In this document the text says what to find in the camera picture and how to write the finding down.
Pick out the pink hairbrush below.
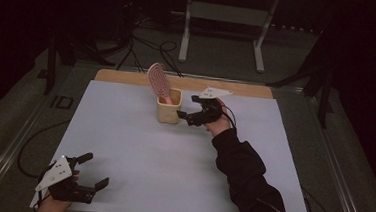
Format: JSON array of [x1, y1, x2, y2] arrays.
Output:
[[144, 61, 177, 105]]

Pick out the black floor cables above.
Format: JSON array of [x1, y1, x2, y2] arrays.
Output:
[[116, 12, 188, 79]]

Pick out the right hand-held gripper black cable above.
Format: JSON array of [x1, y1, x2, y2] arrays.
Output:
[[219, 104, 239, 130]]

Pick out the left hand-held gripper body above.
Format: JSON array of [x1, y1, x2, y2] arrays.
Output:
[[34, 154, 98, 205]]

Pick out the black tripod stand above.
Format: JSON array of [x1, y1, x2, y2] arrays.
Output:
[[264, 23, 341, 130], [42, 30, 119, 101]]

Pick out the person's left hand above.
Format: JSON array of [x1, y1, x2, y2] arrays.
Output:
[[35, 189, 75, 212]]

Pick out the thin black floor cable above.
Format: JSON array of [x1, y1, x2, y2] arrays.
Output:
[[299, 186, 348, 212]]

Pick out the black rectangular floor frame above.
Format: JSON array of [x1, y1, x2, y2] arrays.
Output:
[[50, 94, 75, 110]]

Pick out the hand-held gripper black cable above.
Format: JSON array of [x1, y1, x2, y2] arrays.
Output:
[[16, 116, 72, 182], [219, 104, 239, 130]]

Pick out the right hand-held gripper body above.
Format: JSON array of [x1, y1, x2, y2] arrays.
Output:
[[186, 85, 234, 129]]

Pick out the person's right hand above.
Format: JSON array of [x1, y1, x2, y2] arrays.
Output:
[[203, 98, 237, 138]]

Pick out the cream square ceramic cup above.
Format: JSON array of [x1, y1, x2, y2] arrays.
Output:
[[155, 87, 184, 126]]

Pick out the white table cover sheet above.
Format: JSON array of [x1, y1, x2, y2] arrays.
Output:
[[28, 75, 321, 212]]

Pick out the left hand-held gripper black cable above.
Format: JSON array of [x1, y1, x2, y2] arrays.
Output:
[[16, 116, 72, 182]]

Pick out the white metal stand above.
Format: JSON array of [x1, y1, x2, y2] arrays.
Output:
[[177, 0, 281, 75]]

